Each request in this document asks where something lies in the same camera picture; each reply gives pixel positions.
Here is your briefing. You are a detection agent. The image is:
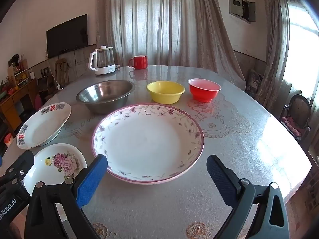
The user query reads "bright window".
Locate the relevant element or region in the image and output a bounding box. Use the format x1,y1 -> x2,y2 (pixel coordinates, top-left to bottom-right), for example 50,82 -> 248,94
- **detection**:
284,0 -> 319,100

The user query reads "light wooden chair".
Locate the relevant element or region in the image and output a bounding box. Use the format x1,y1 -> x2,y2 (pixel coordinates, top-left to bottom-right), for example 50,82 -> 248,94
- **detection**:
55,58 -> 70,85

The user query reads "stainless steel bowl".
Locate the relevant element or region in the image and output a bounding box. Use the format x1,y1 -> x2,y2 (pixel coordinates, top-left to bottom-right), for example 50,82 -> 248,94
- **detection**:
76,80 -> 136,115

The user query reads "red plastic bowl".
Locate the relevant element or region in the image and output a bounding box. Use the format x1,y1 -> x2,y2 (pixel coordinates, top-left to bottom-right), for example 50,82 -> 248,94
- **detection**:
188,78 -> 222,103

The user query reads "white plate with rose print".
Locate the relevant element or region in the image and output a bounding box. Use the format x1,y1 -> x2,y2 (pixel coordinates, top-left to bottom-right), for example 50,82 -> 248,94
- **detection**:
22,143 -> 88,197

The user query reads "wooden shelf with ornaments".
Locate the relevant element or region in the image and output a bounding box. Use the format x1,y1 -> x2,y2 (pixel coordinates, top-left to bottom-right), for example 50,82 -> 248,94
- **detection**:
7,55 -> 29,85

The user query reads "patterned bag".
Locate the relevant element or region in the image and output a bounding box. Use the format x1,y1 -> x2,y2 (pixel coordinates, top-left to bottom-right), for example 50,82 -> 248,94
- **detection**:
245,68 -> 265,97

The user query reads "dark wicker-back chair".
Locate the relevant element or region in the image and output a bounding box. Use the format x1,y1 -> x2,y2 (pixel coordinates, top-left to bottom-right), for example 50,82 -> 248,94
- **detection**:
279,94 -> 312,143

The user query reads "black wall television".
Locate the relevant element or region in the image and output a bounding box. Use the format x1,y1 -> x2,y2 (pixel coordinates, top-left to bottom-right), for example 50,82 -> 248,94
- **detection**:
46,14 -> 89,59

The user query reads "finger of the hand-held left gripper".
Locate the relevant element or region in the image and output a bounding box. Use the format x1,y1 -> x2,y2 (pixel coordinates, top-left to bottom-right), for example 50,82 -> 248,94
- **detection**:
0,150 -> 35,188

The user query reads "pink seat cushion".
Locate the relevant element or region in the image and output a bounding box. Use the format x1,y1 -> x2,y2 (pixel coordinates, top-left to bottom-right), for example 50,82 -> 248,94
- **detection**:
282,116 -> 307,136

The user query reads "yellow plastic bowl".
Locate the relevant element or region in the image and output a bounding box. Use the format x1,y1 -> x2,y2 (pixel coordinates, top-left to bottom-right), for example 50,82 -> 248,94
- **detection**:
147,81 -> 185,104

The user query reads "beige sheer curtain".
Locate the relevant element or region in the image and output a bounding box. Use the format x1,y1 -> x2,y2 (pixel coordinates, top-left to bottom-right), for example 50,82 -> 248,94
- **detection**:
257,0 -> 292,110
96,0 -> 246,87

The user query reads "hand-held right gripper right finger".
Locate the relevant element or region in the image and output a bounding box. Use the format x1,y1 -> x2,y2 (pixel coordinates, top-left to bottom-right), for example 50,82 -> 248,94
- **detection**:
206,154 -> 291,239

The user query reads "wall electrical box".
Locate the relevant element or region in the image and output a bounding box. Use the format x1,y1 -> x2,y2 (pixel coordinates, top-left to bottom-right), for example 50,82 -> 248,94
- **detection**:
228,0 -> 256,25

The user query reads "small dark appliance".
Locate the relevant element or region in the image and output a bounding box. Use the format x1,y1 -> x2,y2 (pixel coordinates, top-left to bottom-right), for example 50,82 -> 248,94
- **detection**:
37,76 -> 50,92

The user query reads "white plate with dragon print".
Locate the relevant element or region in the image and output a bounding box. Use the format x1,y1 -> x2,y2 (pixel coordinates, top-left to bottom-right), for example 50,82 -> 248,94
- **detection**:
16,102 -> 72,150

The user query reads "red mug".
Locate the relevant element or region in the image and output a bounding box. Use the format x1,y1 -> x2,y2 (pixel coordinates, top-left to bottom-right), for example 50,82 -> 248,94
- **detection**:
128,55 -> 148,70

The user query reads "white glass electric kettle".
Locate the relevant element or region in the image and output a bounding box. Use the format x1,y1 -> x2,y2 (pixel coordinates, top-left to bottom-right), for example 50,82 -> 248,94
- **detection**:
89,45 -> 116,75

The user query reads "large pink-rimmed floral plate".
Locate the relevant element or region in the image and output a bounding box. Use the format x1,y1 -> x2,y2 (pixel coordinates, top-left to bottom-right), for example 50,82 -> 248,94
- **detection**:
91,104 -> 205,185

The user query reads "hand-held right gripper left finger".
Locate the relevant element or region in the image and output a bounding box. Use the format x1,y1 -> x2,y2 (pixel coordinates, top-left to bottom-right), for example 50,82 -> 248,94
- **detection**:
24,154 -> 108,239

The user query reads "wooden cabinet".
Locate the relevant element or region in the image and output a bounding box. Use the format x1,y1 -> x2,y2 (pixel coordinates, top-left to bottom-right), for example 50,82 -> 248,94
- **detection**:
0,78 -> 39,132

